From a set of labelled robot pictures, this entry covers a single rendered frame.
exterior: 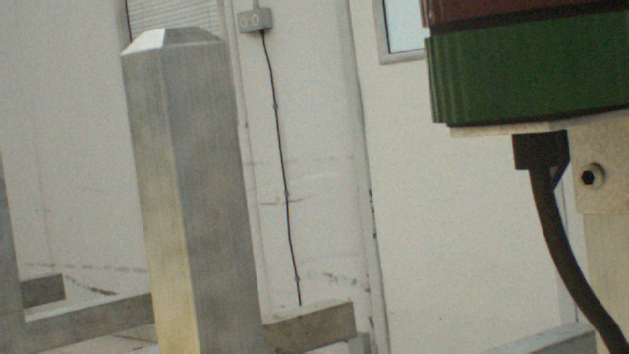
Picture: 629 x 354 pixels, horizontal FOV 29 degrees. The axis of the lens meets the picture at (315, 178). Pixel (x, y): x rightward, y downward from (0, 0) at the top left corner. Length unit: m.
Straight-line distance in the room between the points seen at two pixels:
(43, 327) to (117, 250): 5.03
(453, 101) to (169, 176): 0.24
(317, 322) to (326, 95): 3.68
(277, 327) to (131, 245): 5.08
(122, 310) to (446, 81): 0.85
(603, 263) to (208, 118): 0.23
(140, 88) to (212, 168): 0.05
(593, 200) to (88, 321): 0.81
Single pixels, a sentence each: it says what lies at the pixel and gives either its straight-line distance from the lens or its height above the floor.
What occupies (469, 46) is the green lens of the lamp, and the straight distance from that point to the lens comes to 0.30.
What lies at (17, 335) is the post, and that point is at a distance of 0.77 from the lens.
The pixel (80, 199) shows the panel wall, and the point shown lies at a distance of 6.38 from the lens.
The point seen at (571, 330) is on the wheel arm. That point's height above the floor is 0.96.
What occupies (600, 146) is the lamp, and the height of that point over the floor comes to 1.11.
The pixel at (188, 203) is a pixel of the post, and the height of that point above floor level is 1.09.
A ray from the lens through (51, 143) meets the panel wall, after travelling 6.57.
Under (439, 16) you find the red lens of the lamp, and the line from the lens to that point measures 0.31.
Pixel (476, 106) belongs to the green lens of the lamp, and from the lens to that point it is 0.30.
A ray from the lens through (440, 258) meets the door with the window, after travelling 4.28.
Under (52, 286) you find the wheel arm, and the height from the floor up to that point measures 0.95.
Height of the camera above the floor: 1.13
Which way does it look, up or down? 4 degrees down
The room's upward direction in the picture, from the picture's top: 7 degrees counter-clockwise
